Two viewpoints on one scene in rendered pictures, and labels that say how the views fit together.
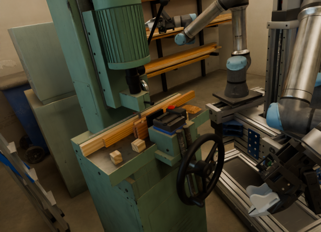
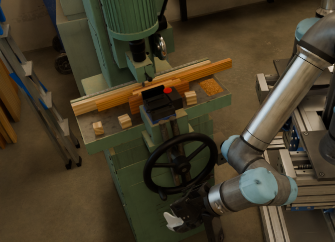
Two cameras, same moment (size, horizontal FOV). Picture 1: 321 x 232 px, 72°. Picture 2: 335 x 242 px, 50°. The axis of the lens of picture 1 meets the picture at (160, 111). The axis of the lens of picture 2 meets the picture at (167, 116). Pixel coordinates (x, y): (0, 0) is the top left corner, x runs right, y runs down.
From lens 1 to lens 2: 0.61 m
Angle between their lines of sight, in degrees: 25
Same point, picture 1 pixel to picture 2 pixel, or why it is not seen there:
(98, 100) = (105, 52)
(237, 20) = not seen: outside the picture
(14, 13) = not seen: outside the picture
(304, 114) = (244, 162)
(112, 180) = (88, 149)
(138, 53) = (137, 26)
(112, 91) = (117, 51)
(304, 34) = (284, 76)
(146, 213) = (127, 183)
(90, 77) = (97, 27)
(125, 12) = not seen: outside the picture
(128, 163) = (108, 137)
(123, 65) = (118, 36)
